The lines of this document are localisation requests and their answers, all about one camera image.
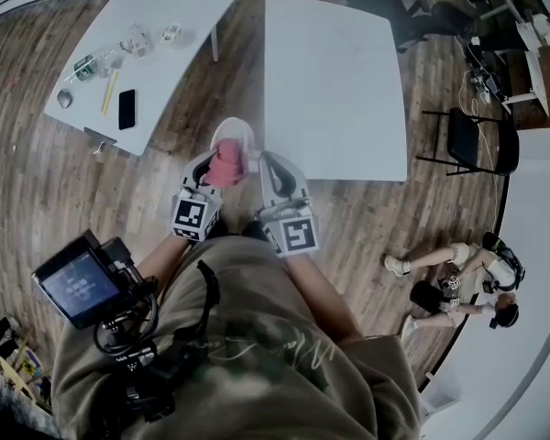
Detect black folding chair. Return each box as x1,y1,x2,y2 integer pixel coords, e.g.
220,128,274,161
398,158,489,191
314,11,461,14
415,106,520,177

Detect person's left forearm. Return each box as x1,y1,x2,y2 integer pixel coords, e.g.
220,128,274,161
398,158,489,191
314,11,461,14
137,236,192,302

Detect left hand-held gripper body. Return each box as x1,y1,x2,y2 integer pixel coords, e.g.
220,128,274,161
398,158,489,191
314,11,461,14
170,182,225,245

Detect white table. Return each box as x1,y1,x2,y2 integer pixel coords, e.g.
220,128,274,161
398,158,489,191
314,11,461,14
263,0,409,183
43,0,240,158

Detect clear plastic cup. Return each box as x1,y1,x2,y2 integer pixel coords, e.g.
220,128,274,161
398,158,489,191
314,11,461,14
127,22,155,59

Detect black chest monitor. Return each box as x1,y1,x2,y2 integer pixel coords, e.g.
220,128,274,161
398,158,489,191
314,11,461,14
31,229,141,330

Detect pink cloth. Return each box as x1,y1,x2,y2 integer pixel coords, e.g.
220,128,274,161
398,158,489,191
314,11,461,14
200,137,251,187

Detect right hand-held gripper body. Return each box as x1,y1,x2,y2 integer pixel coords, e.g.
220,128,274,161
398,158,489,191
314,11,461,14
255,193,321,259

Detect black smartphone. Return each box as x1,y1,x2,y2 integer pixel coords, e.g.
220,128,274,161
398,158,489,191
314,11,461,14
117,88,138,131

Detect yellow wooden toy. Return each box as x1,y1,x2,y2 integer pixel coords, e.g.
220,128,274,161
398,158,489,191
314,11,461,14
0,353,40,405

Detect person's olive shirt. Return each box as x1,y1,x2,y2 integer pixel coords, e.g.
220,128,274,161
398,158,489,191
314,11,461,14
49,235,423,440

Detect tangle of cables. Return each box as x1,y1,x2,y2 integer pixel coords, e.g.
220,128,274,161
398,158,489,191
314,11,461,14
457,38,505,105

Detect black bucket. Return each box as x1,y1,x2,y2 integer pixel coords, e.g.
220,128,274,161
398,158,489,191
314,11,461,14
409,280,446,314

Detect person's black trousers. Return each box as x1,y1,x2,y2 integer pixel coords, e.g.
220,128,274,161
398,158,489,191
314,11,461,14
204,220,267,242

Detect white wooden shelf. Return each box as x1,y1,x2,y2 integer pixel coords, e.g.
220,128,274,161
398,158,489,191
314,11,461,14
416,371,464,425

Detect black chest camera rig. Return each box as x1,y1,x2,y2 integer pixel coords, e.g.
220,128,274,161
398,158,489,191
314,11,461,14
93,238,221,424

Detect small white desk fan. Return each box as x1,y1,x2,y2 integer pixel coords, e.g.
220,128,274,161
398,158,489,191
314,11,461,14
209,116,263,164

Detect grey table clamp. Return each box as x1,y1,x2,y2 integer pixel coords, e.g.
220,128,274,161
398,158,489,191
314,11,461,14
82,126,119,155

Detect yellow pencil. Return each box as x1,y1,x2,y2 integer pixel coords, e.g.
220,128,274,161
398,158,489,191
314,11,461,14
101,70,120,116

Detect person's right forearm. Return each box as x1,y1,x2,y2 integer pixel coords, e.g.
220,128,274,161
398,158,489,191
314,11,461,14
283,253,366,344

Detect white standing desk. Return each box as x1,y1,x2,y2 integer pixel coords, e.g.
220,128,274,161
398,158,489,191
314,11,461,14
501,20,550,118

